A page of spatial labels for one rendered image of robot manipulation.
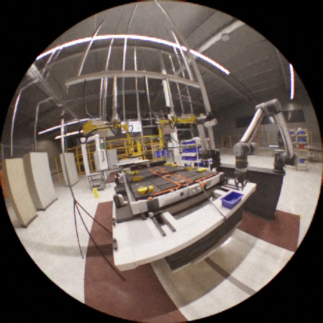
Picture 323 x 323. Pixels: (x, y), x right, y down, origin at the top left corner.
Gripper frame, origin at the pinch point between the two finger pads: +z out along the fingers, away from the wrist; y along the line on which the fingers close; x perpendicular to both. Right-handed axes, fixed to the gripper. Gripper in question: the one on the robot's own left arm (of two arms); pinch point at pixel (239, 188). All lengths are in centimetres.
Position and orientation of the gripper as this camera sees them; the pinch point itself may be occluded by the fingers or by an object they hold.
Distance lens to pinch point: 102.5
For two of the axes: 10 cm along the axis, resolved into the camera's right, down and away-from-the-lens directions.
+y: -3.4, -0.8, 9.4
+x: -9.3, 1.6, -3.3
